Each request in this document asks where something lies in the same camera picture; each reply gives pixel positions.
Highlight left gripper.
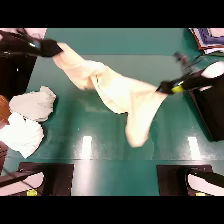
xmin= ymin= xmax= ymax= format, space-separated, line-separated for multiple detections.
xmin=39 ymin=38 xmax=64 ymax=58

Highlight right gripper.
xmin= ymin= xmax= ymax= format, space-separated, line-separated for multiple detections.
xmin=156 ymin=79 xmax=175 ymax=96

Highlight cream shirt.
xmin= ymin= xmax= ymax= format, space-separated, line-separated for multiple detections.
xmin=52 ymin=42 xmax=169 ymax=149

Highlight heap of clothes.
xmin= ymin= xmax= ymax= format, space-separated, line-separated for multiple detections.
xmin=189 ymin=27 xmax=224 ymax=56

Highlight brown garment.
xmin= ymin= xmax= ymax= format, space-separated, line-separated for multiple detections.
xmin=0 ymin=94 xmax=13 ymax=124

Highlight white garment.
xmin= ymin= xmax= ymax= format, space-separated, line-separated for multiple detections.
xmin=0 ymin=111 xmax=45 ymax=160

